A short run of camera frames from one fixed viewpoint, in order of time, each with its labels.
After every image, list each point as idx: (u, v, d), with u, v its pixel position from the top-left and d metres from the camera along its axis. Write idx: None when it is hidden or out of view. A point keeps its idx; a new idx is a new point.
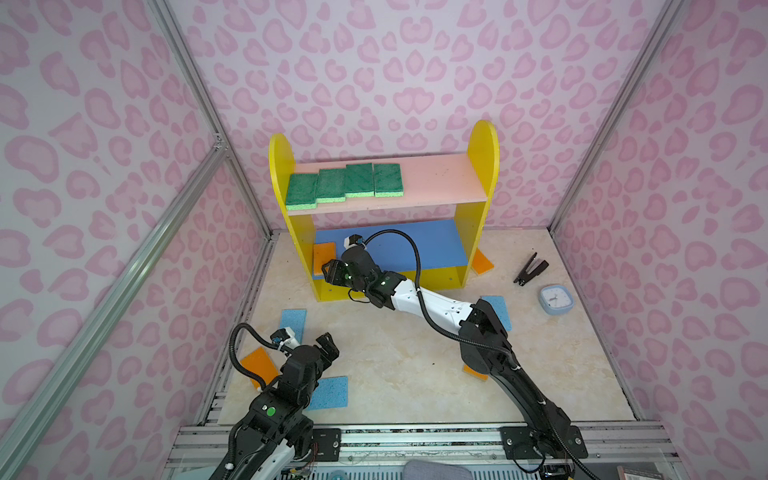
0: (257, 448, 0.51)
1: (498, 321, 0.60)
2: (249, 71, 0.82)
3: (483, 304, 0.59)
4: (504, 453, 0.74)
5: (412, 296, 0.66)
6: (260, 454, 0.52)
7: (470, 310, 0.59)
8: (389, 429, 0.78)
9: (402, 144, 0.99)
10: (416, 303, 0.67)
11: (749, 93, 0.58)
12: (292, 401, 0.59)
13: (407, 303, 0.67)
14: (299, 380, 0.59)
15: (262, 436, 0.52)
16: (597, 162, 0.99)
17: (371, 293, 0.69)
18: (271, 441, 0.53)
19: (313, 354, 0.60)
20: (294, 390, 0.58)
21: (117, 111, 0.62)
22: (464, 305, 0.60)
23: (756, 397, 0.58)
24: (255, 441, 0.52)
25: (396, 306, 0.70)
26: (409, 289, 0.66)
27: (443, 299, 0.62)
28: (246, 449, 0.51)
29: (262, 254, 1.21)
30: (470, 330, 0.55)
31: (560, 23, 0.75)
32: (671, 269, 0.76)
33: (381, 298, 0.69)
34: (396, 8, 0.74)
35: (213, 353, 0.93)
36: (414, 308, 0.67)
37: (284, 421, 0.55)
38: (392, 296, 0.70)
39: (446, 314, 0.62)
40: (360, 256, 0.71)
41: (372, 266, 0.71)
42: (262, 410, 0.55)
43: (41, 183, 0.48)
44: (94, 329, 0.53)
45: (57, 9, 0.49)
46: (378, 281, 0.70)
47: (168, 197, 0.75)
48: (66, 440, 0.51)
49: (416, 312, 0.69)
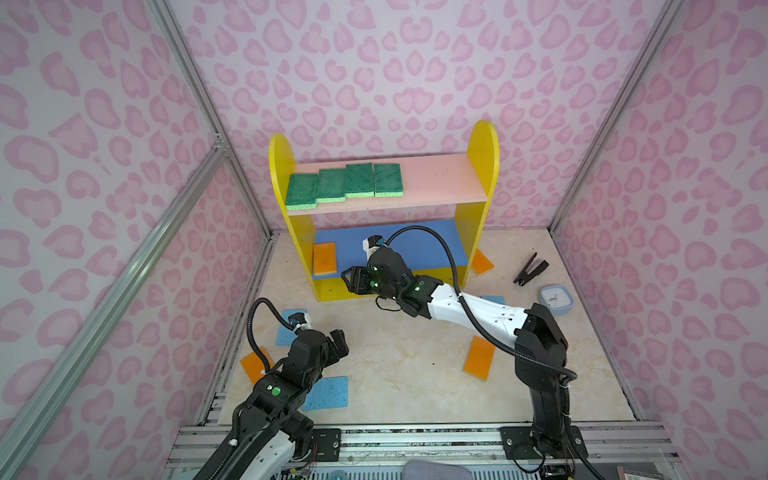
0: (262, 427, 0.50)
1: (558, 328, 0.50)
2: (249, 71, 0.82)
3: (540, 309, 0.50)
4: (504, 453, 0.74)
5: (453, 303, 0.57)
6: (264, 433, 0.51)
7: (524, 317, 0.50)
8: (389, 429, 0.78)
9: (402, 144, 0.99)
10: (458, 309, 0.58)
11: (749, 93, 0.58)
12: (296, 383, 0.59)
13: (450, 312, 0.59)
14: (304, 362, 0.58)
15: (267, 415, 0.51)
16: (597, 162, 0.99)
17: (404, 301, 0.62)
18: (275, 421, 0.52)
19: (318, 337, 0.59)
20: (299, 372, 0.58)
21: (117, 111, 0.62)
22: (517, 312, 0.51)
23: (756, 397, 0.58)
24: (259, 420, 0.51)
25: (434, 314, 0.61)
26: (451, 294, 0.58)
27: (493, 305, 0.53)
28: (250, 427, 0.50)
29: (262, 254, 1.21)
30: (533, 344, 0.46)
31: (560, 23, 0.75)
32: (671, 269, 0.76)
33: (417, 306, 0.62)
34: (396, 8, 0.74)
35: (214, 353, 0.94)
36: (457, 316, 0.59)
37: (288, 402, 0.54)
38: (428, 303, 0.61)
39: (496, 322, 0.52)
40: (391, 259, 0.63)
41: (404, 270, 0.63)
42: (266, 391, 0.54)
43: (41, 184, 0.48)
44: (94, 329, 0.53)
45: (58, 9, 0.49)
46: (412, 286, 0.62)
47: (168, 197, 0.75)
48: (66, 440, 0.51)
49: (458, 322, 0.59)
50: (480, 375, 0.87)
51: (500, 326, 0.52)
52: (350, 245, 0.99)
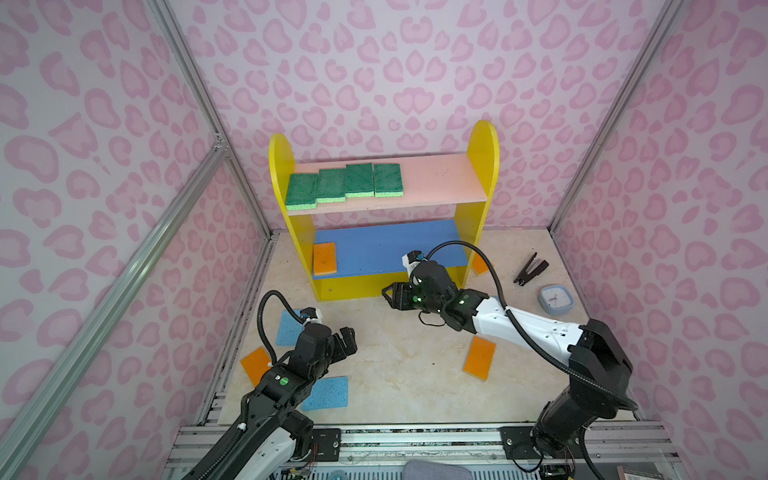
0: (270, 414, 0.51)
1: (619, 348, 0.45)
2: (249, 71, 0.82)
3: (598, 325, 0.46)
4: (504, 453, 0.74)
5: (501, 318, 0.55)
6: (273, 420, 0.52)
7: (579, 333, 0.47)
8: (389, 429, 0.78)
9: (402, 144, 0.99)
10: (505, 325, 0.55)
11: (749, 93, 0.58)
12: (302, 375, 0.58)
13: (499, 328, 0.57)
14: (310, 355, 0.59)
15: (274, 404, 0.52)
16: (597, 162, 0.99)
17: (448, 314, 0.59)
18: (283, 409, 0.53)
19: (325, 330, 0.61)
20: (305, 365, 0.59)
21: (117, 111, 0.62)
22: (571, 328, 0.48)
23: (756, 397, 0.58)
24: (268, 408, 0.51)
25: (480, 331, 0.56)
26: (498, 307, 0.56)
27: (543, 319, 0.51)
28: (259, 413, 0.51)
29: (262, 254, 1.21)
30: (594, 364, 0.42)
31: (560, 23, 0.75)
32: (671, 269, 0.76)
33: (462, 320, 0.60)
34: (396, 8, 0.74)
35: (214, 353, 0.94)
36: (506, 332, 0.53)
37: (294, 393, 0.55)
38: (473, 317, 0.59)
39: (546, 337, 0.49)
40: (436, 271, 0.62)
41: (449, 283, 0.62)
42: (275, 381, 0.55)
43: (41, 184, 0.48)
44: (94, 329, 0.53)
45: (58, 9, 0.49)
46: (456, 300, 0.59)
47: (168, 197, 0.75)
48: (66, 440, 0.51)
49: (507, 339, 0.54)
50: (480, 375, 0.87)
51: (552, 342, 0.48)
52: (350, 245, 0.99)
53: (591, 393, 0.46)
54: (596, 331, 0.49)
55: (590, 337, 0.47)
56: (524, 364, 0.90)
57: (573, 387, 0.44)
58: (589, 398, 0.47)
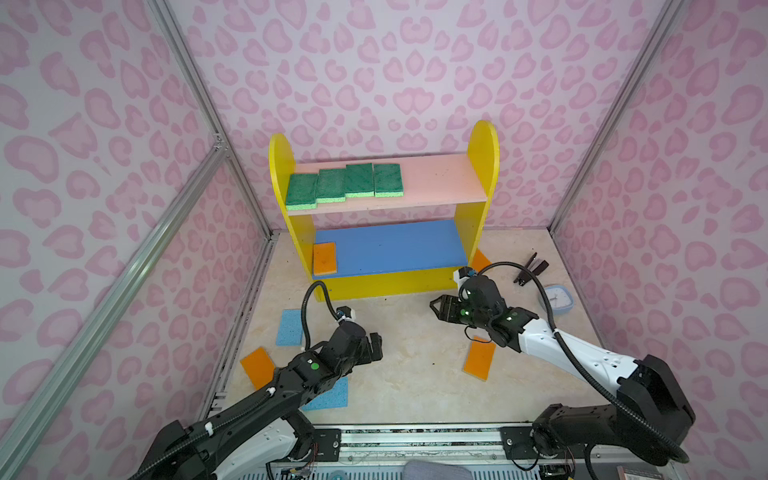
0: (297, 390, 0.53)
1: (681, 394, 0.42)
2: (249, 71, 0.82)
3: (658, 363, 0.43)
4: (504, 453, 0.74)
5: (547, 339, 0.54)
6: (296, 397, 0.54)
7: (633, 366, 0.45)
8: (389, 429, 0.78)
9: (402, 144, 0.99)
10: (552, 347, 0.54)
11: (749, 93, 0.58)
12: (332, 367, 0.61)
13: (542, 348, 0.56)
14: (342, 350, 0.62)
15: (302, 383, 0.54)
16: (597, 162, 0.99)
17: (494, 329, 0.64)
18: (307, 391, 0.55)
19: (360, 330, 0.62)
20: (335, 358, 0.61)
21: (117, 111, 0.62)
22: (623, 358, 0.46)
23: (756, 397, 0.58)
24: (296, 384, 0.54)
25: (525, 349, 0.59)
26: (545, 330, 0.55)
27: (595, 349, 0.49)
28: (288, 386, 0.53)
29: (262, 254, 1.21)
30: (645, 399, 0.40)
31: (560, 23, 0.75)
32: (671, 269, 0.76)
33: (508, 337, 0.60)
34: (396, 8, 0.74)
35: (214, 353, 0.94)
36: (552, 354, 0.55)
37: (320, 380, 0.57)
38: (519, 335, 0.59)
39: (595, 366, 0.47)
40: (487, 285, 0.63)
41: (499, 298, 0.64)
42: (306, 364, 0.58)
43: (41, 184, 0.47)
44: (94, 329, 0.53)
45: (58, 9, 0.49)
46: (503, 316, 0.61)
47: (168, 197, 0.75)
48: (66, 440, 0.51)
49: (552, 361, 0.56)
50: (480, 375, 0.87)
51: (601, 371, 0.46)
52: (350, 245, 0.99)
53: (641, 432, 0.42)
54: (655, 369, 0.45)
55: (645, 373, 0.45)
56: (524, 365, 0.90)
57: (622, 422, 0.45)
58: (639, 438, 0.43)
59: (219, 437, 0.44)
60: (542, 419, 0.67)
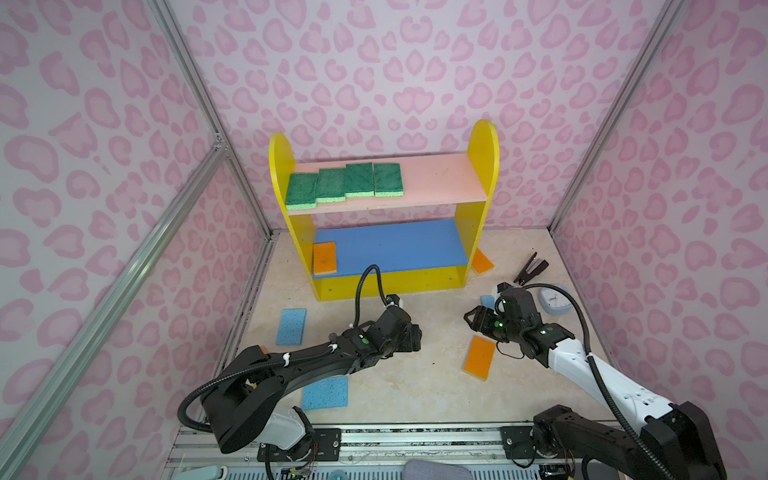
0: (352, 355, 0.57)
1: (715, 450, 0.40)
2: (249, 71, 0.82)
3: (698, 414, 0.41)
4: (504, 453, 0.74)
5: (579, 362, 0.53)
6: (349, 361, 0.57)
7: (666, 409, 0.42)
8: (389, 429, 0.78)
9: (402, 144, 0.99)
10: (582, 370, 0.53)
11: (749, 93, 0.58)
12: (376, 345, 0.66)
13: (574, 370, 0.54)
14: (388, 331, 0.64)
15: (356, 351, 0.58)
16: (597, 162, 0.99)
17: (524, 340, 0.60)
18: (357, 358, 0.58)
19: (405, 315, 0.65)
20: (381, 339, 0.65)
21: (117, 111, 0.62)
22: (657, 399, 0.44)
23: (756, 397, 0.58)
24: (352, 350, 0.58)
25: (553, 366, 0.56)
26: (578, 351, 0.54)
27: (629, 382, 0.47)
28: (346, 349, 0.57)
29: (262, 254, 1.21)
30: (672, 444, 0.39)
31: (560, 23, 0.75)
32: (671, 268, 0.75)
33: (538, 350, 0.60)
34: (396, 8, 0.74)
35: (214, 353, 0.94)
36: (582, 378, 0.53)
37: (369, 353, 0.60)
38: (550, 350, 0.58)
39: (623, 398, 0.46)
40: (525, 295, 0.64)
41: (534, 310, 0.64)
42: (358, 336, 0.62)
43: (41, 183, 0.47)
44: (93, 330, 0.53)
45: (57, 9, 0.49)
46: (537, 328, 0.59)
47: (168, 197, 0.75)
48: (66, 440, 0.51)
49: (581, 385, 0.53)
50: (480, 374, 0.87)
51: (629, 405, 0.45)
52: (350, 245, 0.99)
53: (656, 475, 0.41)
54: (692, 418, 0.42)
55: (678, 419, 0.42)
56: (524, 365, 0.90)
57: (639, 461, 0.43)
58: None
59: (290, 370, 0.47)
60: (545, 416, 0.66)
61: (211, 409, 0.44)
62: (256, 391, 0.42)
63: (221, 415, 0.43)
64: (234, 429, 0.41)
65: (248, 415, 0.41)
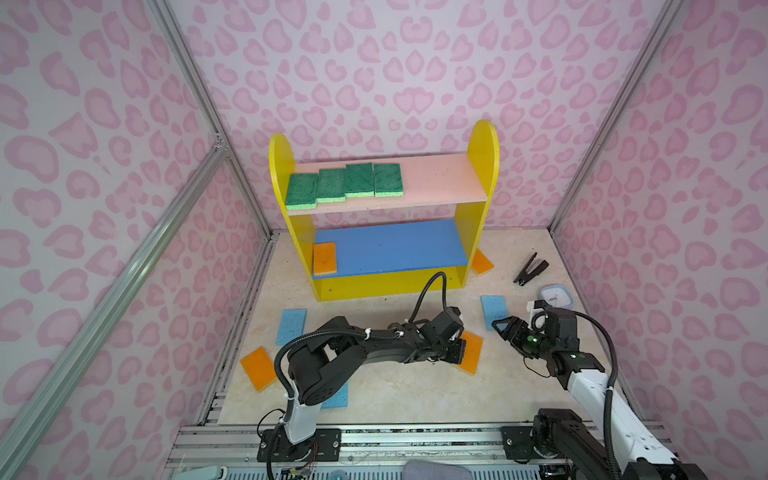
0: (413, 346, 0.62)
1: None
2: (249, 71, 0.82)
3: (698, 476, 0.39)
4: (504, 453, 0.74)
5: (597, 391, 0.53)
6: (409, 350, 0.62)
7: (665, 460, 0.41)
8: (389, 429, 0.78)
9: (402, 144, 0.99)
10: (595, 400, 0.53)
11: (749, 93, 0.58)
12: (430, 343, 0.66)
13: (587, 399, 0.55)
14: (443, 330, 0.69)
15: (416, 344, 0.62)
16: (597, 162, 0.99)
17: (552, 358, 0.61)
18: (415, 350, 0.63)
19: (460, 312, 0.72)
20: (436, 337, 0.69)
21: (117, 111, 0.62)
22: (663, 450, 0.43)
23: (756, 397, 0.58)
24: (414, 342, 0.62)
25: (570, 389, 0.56)
26: (599, 382, 0.54)
27: (640, 424, 0.46)
28: (410, 339, 0.62)
29: (262, 254, 1.21)
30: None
31: (560, 23, 0.75)
32: (671, 268, 0.75)
33: (561, 370, 0.61)
34: (396, 8, 0.74)
35: (214, 353, 0.94)
36: (594, 409, 0.53)
37: (422, 348, 0.65)
38: (572, 372, 0.59)
39: (626, 436, 0.45)
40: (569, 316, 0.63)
41: (572, 334, 0.64)
42: (415, 330, 0.66)
43: (41, 184, 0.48)
44: (94, 329, 0.53)
45: (57, 9, 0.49)
46: (569, 351, 0.61)
47: (168, 197, 0.75)
48: (66, 439, 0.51)
49: (591, 416, 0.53)
50: (468, 369, 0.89)
51: (628, 443, 0.44)
52: (350, 244, 0.99)
53: None
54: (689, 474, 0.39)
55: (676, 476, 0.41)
56: (524, 366, 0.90)
57: None
58: None
59: (370, 343, 0.52)
60: (551, 412, 0.67)
61: (298, 365, 0.49)
62: (343, 357, 0.48)
63: (306, 372, 0.48)
64: (319, 386, 0.47)
65: (333, 376, 0.47)
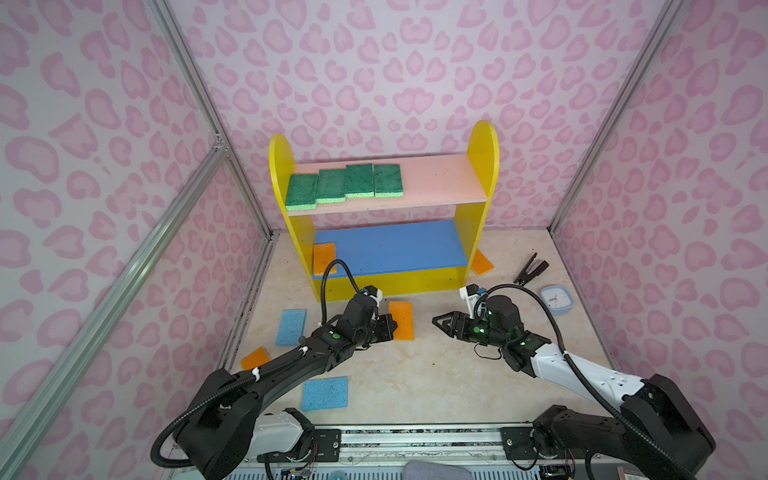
0: (324, 351, 0.57)
1: (693, 416, 0.42)
2: (249, 71, 0.82)
3: (666, 384, 0.44)
4: (504, 454, 0.73)
5: (558, 361, 0.56)
6: (323, 359, 0.57)
7: (640, 386, 0.45)
8: (389, 429, 0.78)
9: (402, 144, 0.99)
10: (563, 368, 0.55)
11: (749, 94, 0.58)
12: (349, 338, 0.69)
13: (553, 370, 0.58)
14: (356, 320, 0.65)
15: (328, 348, 0.58)
16: (597, 162, 0.99)
17: (510, 354, 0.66)
18: (332, 354, 0.59)
19: (371, 300, 0.65)
20: (352, 329, 0.65)
21: (117, 112, 0.62)
22: (629, 379, 0.47)
23: (756, 397, 0.58)
24: (323, 347, 0.57)
25: (539, 374, 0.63)
26: (556, 353, 0.57)
27: (604, 370, 0.50)
28: (316, 348, 0.57)
29: (262, 255, 1.21)
30: (649, 416, 0.41)
31: (560, 23, 0.75)
32: (671, 269, 0.76)
33: (521, 363, 0.63)
34: (396, 8, 0.74)
35: (214, 354, 0.94)
36: (564, 376, 0.56)
37: (339, 348, 0.60)
38: (531, 358, 0.61)
39: (602, 384, 0.48)
40: (509, 309, 0.64)
41: (516, 323, 0.65)
42: (328, 333, 0.62)
43: (41, 184, 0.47)
44: (94, 329, 0.53)
45: (58, 9, 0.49)
46: (519, 340, 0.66)
47: (168, 197, 0.75)
48: (66, 440, 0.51)
49: (565, 383, 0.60)
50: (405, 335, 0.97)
51: (607, 389, 0.47)
52: (350, 245, 0.99)
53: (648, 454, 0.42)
54: (663, 389, 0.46)
55: (653, 393, 0.45)
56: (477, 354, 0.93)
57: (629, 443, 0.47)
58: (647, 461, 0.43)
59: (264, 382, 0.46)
60: (544, 419, 0.66)
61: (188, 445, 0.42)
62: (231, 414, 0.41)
63: (200, 450, 0.41)
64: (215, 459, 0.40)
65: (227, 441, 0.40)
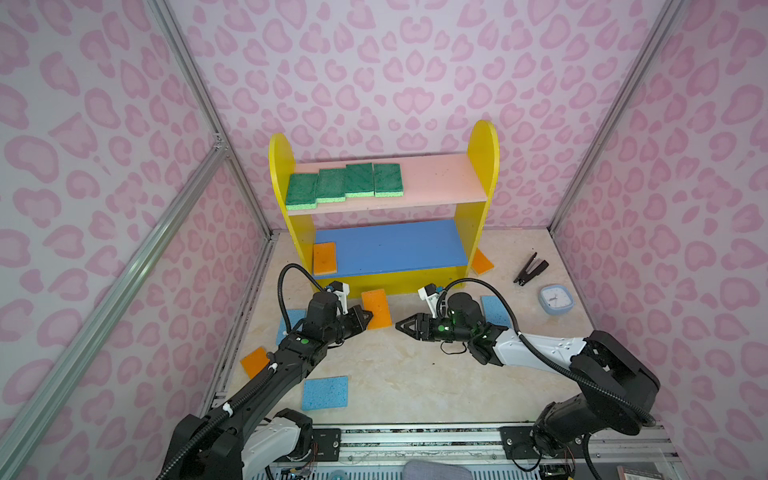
0: (296, 360, 0.56)
1: (633, 360, 0.46)
2: (249, 71, 0.82)
3: (601, 336, 0.48)
4: (504, 453, 0.74)
5: (516, 343, 0.59)
6: (298, 368, 0.56)
7: (584, 344, 0.49)
8: (389, 429, 0.78)
9: (402, 144, 0.99)
10: (522, 349, 0.58)
11: (749, 93, 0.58)
12: (319, 338, 0.64)
13: (513, 353, 0.61)
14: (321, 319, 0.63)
15: (299, 354, 0.57)
16: (597, 162, 0.99)
17: (476, 349, 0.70)
18: (305, 361, 0.57)
19: (332, 296, 0.64)
20: (319, 328, 0.64)
21: (117, 112, 0.62)
22: (574, 341, 0.51)
23: (756, 397, 0.58)
24: (293, 357, 0.56)
25: (504, 361, 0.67)
26: (512, 337, 0.61)
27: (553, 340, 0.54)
28: (286, 360, 0.55)
29: (262, 254, 1.21)
30: (592, 368, 0.44)
31: (560, 23, 0.75)
32: (671, 268, 0.75)
33: (487, 355, 0.65)
34: (396, 8, 0.74)
35: (214, 353, 0.94)
36: (524, 356, 0.59)
37: (313, 352, 0.60)
38: (494, 348, 0.64)
39: (554, 352, 0.52)
40: (470, 306, 0.66)
41: (479, 318, 0.66)
42: (296, 340, 0.60)
43: (41, 184, 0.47)
44: (94, 329, 0.53)
45: (57, 9, 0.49)
46: (482, 334, 0.68)
47: (168, 197, 0.75)
48: (66, 439, 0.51)
49: (525, 362, 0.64)
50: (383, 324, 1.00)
51: (559, 356, 0.51)
52: (350, 245, 0.99)
53: (607, 403, 0.45)
54: (600, 340, 0.49)
55: (597, 349, 0.49)
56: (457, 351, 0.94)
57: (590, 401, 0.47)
58: (607, 411, 0.46)
59: (239, 413, 0.44)
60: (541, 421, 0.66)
61: None
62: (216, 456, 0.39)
63: None
64: None
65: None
